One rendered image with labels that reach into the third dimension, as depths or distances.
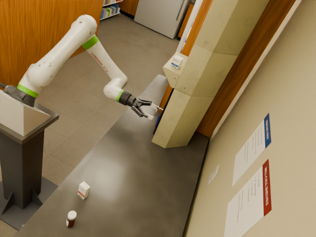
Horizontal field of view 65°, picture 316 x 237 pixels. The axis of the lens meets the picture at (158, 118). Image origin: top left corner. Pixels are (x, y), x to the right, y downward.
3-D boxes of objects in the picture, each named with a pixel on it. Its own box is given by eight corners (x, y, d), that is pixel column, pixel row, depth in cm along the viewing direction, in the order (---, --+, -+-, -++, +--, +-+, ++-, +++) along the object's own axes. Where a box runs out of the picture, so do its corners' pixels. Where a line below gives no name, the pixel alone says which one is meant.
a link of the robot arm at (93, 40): (68, 25, 153) (83, 14, 156) (65, 28, 164) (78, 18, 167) (88, 49, 161) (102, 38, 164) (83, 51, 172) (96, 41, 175)
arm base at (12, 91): (-11, 84, 149) (-5, 76, 149) (7, 92, 163) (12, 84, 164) (22, 103, 143) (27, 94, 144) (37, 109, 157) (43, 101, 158)
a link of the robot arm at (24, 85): (16, 88, 142) (34, 60, 144) (15, 87, 155) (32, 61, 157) (38, 99, 148) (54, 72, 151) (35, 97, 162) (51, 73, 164)
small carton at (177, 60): (179, 67, 154) (183, 58, 150) (177, 69, 150) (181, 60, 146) (173, 63, 154) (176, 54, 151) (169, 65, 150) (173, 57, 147)
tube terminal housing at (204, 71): (191, 132, 203) (240, 47, 157) (182, 157, 177) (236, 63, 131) (164, 119, 205) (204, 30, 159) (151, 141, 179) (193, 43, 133)
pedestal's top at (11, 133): (-21, 120, 150) (-22, 114, 148) (21, 98, 175) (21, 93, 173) (22, 145, 146) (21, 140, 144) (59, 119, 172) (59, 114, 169)
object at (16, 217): (-26, 202, 198) (-45, 120, 144) (22, 165, 236) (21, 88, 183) (23, 234, 192) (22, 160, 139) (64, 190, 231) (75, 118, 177)
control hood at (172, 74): (186, 70, 177) (192, 58, 171) (174, 89, 151) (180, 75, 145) (171, 63, 178) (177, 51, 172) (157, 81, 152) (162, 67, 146)
